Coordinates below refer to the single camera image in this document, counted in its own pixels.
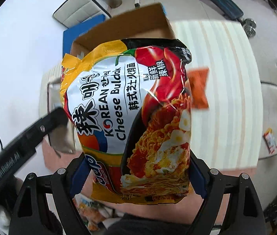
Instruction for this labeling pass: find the chrome dumbbell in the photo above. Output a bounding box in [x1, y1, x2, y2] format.
[242, 18, 257, 38]

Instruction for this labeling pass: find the striped cat table cloth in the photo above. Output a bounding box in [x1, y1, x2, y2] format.
[119, 20, 263, 172]

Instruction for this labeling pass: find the orange panda snack bag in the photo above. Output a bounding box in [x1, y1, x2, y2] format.
[73, 194, 120, 233]

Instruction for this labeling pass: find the snack packet on chair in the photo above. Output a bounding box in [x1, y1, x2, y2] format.
[263, 128, 277, 154]

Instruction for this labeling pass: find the orange chip bag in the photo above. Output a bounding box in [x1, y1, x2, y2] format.
[187, 67, 209, 109]

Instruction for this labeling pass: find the blue mat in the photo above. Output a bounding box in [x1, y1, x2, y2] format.
[63, 14, 106, 56]

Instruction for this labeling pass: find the yellow Korean noodle bag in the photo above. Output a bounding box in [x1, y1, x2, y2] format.
[60, 38, 192, 205]

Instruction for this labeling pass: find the white quilted chair left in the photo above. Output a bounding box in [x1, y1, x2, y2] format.
[53, 0, 111, 28]

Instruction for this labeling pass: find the cardboard milk box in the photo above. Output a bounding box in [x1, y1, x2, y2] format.
[70, 3, 175, 57]

